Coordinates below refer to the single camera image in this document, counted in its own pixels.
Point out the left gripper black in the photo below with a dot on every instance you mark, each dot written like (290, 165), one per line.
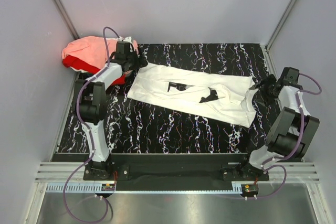
(139, 62)

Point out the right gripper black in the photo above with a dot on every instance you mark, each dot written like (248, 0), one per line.
(270, 80)

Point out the white t-shirt robot print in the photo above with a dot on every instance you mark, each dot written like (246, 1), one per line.
(224, 98)

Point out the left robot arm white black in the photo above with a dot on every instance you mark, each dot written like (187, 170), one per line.
(91, 105)

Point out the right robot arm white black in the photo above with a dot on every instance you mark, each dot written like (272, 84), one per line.
(293, 130)

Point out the pink t-shirt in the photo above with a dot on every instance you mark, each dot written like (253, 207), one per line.
(93, 50)

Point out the black marble pattern mat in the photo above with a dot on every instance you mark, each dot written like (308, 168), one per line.
(135, 127)

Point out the red t-shirt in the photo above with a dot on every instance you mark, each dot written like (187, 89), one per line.
(79, 65)

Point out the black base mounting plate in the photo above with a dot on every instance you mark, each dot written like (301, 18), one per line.
(229, 167)

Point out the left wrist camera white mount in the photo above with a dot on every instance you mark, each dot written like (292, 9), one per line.
(126, 39)

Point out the left vertical aluminium post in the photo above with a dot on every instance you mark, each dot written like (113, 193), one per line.
(66, 18)

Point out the vertical aluminium post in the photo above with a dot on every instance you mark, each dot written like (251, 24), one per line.
(289, 8)
(66, 18)

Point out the right vertical aluminium post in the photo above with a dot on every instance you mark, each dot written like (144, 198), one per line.
(289, 8)

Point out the aluminium extrusion rail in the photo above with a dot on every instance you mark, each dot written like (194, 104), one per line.
(297, 172)

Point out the white slotted cable duct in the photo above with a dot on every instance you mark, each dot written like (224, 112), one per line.
(105, 188)

